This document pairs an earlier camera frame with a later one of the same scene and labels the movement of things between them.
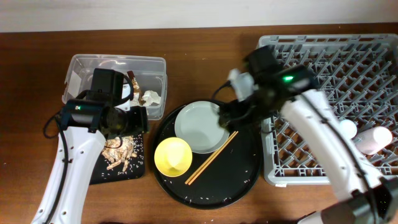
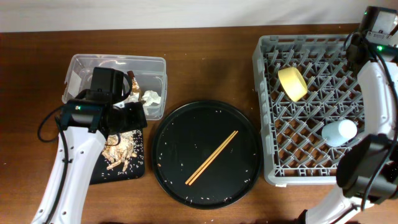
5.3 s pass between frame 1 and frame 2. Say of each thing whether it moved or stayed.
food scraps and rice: stayed
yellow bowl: moved
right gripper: moved
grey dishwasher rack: stayed
